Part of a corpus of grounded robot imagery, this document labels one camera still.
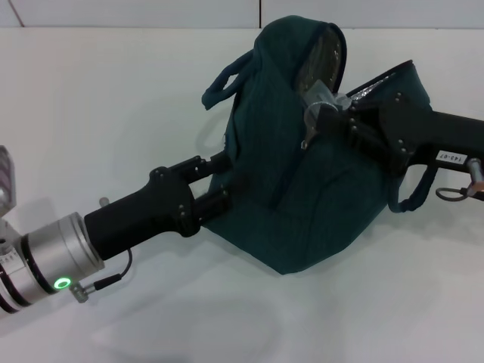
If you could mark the dark teal fabric lunch bag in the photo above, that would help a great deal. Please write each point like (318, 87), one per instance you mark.
(325, 211)

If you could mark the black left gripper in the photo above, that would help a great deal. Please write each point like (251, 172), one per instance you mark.
(143, 215)

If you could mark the clear food box blue lid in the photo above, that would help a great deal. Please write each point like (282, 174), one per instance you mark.
(325, 96)

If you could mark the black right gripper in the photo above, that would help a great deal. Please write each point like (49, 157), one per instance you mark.
(435, 128)

